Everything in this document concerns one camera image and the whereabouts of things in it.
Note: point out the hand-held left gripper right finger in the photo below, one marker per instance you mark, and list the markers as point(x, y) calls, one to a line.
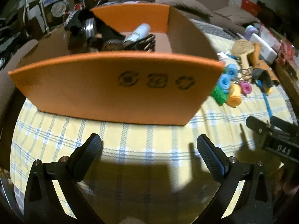
point(210, 156)

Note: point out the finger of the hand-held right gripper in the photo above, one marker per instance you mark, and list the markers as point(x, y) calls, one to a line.
point(282, 123)
point(254, 124)

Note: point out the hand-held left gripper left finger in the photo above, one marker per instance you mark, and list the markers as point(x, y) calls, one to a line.
point(90, 154)

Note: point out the blue hair roller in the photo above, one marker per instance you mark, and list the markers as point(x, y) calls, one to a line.
point(225, 81)
point(230, 70)

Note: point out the clear bag of rubber bands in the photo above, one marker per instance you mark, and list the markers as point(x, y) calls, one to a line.
point(244, 73)

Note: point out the orange cardboard box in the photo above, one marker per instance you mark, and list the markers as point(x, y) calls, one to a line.
point(93, 93)

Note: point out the yellow hair roller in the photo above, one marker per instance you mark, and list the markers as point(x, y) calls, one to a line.
point(234, 95)

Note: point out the pink hair roller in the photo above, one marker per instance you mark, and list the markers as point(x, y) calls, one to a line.
point(245, 87)

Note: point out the green hair roller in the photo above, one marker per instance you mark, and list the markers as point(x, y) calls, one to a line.
point(218, 94)

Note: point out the yellow plaid cloth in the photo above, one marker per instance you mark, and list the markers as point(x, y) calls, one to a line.
point(140, 135)

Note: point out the orange patterned sock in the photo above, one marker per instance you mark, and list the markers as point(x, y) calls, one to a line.
point(259, 60)

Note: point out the wooden hairbrush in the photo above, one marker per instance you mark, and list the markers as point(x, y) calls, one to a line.
point(243, 47)

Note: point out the white tissue box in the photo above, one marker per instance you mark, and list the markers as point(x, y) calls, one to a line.
point(264, 46)

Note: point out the purple teal cup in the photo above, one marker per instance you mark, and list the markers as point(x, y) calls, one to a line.
point(251, 30)

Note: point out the grey patterned table cloth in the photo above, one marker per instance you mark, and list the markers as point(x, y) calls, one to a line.
point(210, 28)

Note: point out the brown woven hair clip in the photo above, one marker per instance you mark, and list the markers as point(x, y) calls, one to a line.
point(114, 45)

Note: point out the red packets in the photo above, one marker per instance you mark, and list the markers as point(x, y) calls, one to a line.
point(251, 4)

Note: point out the metal cup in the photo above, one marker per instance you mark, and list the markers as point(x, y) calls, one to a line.
point(90, 28)

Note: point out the white blue spray bottle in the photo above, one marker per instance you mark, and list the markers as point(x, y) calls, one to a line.
point(139, 33)

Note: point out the brown sofa cushion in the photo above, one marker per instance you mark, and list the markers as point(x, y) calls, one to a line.
point(182, 2)

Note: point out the round tin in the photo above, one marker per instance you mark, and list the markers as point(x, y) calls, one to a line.
point(59, 8)

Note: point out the white metal rack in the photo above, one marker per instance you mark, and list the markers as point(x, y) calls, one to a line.
point(29, 4)

